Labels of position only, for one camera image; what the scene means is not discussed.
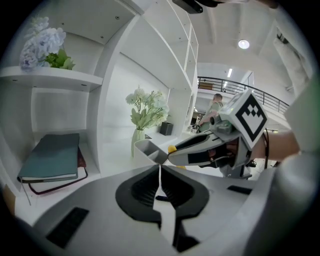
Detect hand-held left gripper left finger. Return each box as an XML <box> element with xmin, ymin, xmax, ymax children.
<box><xmin>31</xmin><ymin>163</ymin><xmax>174</xmax><ymax>256</ymax></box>

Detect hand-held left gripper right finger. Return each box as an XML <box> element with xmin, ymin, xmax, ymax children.
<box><xmin>159</xmin><ymin>164</ymin><xmax>259</xmax><ymax>254</ymax></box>

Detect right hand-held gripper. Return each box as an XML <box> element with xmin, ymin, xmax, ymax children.
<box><xmin>167</xmin><ymin>88</ymin><xmax>269</xmax><ymax>176</ymax></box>

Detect yellow utility knife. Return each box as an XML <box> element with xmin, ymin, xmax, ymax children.
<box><xmin>167</xmin><ymin>145</ymin><xmax>187</xmax><ymax>169</ymax></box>

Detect person's right forearm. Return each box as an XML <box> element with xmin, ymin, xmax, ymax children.
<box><xmin>252</xmin><ymin>129</ymin><xmax>301</xmax><ymax>161</ymax></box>

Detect white desk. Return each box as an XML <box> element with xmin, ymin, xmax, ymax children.
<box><xmin>98</xmin><ymin>127</ymin><xmax>253</xmax><ymax>181</ymax></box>

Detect black square planter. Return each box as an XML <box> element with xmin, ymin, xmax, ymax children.
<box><xmin>159</xmin><ymin>120</ymin><xmax>175</xmax><ymax>137</ymax></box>

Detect maroon notebook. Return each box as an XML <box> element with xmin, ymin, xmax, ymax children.
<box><xmin>28</xmin><ymin>146</ymin><xmax>89</xmax><ymax>196</ymax></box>

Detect grey pen holder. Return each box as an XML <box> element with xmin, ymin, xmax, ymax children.
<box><xmin>133</xmin><ymin>139</ymin><xmax>170</xmax><ymax>166</ymax></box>

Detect white vase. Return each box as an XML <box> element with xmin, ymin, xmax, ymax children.
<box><xmin>130</xmin><ymin>128</ymin><xmax>146</xmax><ymax>159</ymax></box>

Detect dark green notebook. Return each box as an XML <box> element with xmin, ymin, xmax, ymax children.
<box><xmin>16</xmin><ymin>132</ymin><xmax>81</xmax><ymax>206</ymax></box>

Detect white artificial flowers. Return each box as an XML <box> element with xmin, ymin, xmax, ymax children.
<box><xmin>124</xmin><ymin>85</ymin><xmax>171</xmax><ymax>131</ymax></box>

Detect person's white shirt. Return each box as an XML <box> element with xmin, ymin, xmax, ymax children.
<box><xmin>249</xmin><ymin>72</ymin><xmax>320</xmax><ymax>256</ymax></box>

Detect black metal railing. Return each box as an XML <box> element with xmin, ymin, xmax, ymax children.
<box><xmin>197</xmin><ymin>75</ymin><xmax>291</xmax><ymax>115</ymax></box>

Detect white shelf unit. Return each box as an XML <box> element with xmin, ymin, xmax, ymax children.
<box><xmin>0</xmin><ymin>0</ymin><xmax>201</xmax><ymax>221</ymax></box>

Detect blue artificial flowers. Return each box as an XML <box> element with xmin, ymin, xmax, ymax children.
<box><xmin>19</xmin><ymin>16</ymin><xmax>76</xmax><ymax>73</ymax></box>

